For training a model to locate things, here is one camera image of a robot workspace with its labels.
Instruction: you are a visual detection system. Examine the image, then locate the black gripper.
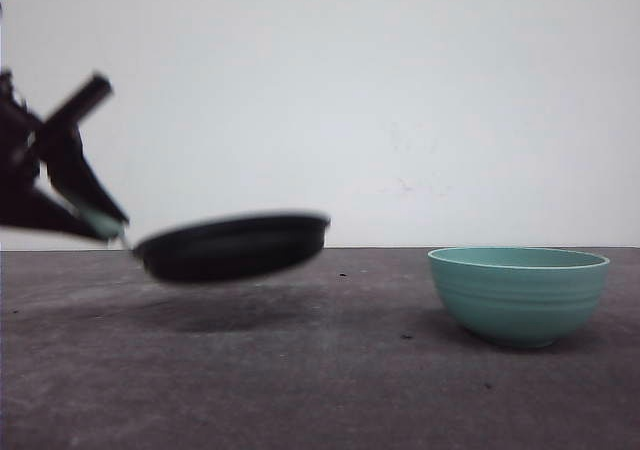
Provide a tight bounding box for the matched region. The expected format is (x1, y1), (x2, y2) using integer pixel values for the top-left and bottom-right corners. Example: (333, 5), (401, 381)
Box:
(1, 69), (129, 240)

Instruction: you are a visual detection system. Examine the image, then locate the mint green ribbed bowl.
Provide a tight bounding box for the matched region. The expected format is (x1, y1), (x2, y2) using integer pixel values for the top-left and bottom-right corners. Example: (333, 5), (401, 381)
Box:
(427, 247), (610, 348)

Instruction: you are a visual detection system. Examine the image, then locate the black frying pan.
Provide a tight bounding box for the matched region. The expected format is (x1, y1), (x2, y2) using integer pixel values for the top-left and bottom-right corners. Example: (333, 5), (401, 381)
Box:
(74, 204), (332, 286)

